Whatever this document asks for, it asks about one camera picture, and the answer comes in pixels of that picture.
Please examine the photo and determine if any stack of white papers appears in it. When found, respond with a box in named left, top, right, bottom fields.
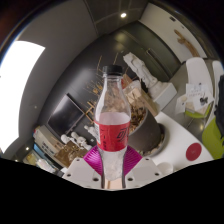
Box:
left=175, top=82, right=214, bottom=116

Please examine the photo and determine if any clear red-labelled plastic bottle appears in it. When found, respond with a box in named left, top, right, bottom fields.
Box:
left=93, top=64, right=132, bottom=182

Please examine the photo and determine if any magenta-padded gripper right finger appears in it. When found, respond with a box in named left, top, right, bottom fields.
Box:
left=121, top=145, right=164, bottom=190

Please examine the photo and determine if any flat round red coaster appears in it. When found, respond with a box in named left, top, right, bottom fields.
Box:
left=185, top=142, right=203, bottom=162

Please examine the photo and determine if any dried plant in grey pot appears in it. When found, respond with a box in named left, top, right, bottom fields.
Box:
left=81, top=53, right=164, bottom=156

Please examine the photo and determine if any white statue plinth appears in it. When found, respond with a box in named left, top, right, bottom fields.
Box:
left=148, top=81, right=178, bottom=111

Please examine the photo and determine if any dark double door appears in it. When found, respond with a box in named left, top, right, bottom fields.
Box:
left=131, top=21, right=183, bottom=83

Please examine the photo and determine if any wooden mannequin figure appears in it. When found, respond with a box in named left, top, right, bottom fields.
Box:
left=173, top=29, right=201, bottom=58

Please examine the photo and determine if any long white ceiling light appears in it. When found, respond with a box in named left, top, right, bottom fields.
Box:
left=0, top=40, right=46, bottom=154

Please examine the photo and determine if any green seat cushion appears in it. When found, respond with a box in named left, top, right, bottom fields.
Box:
left=184, top=103, right=213, bottom=119
left=201, top=118, right=224, bottom=160

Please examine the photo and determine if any black wall screen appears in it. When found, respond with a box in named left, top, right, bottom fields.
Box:
left=46, top=93, right=86, bottom=138

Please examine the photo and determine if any brown carved sculpture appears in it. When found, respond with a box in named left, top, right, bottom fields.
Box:
left=53, top=139, right=89, bottom=168

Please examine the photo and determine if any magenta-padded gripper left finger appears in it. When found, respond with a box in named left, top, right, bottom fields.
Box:
left=62, top=145, right=104, bottom=190

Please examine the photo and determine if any brown cardboard box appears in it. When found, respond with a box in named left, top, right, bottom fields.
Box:
left=121, top=73, right=159, bottom=118

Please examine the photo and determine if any white cabinet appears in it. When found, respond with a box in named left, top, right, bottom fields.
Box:
left=33, top=126, right=63, bottom=158

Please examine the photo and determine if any grey plant saucer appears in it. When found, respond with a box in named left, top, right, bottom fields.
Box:
left=143, top=131, right=166, bottom=158

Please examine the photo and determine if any small white plaster figurine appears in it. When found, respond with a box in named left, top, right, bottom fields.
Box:
left=83, top=124, right=98, bottom=139
left=60, top=133, right=73, bottom=145
left=70, top=131, right=86, bottom=148

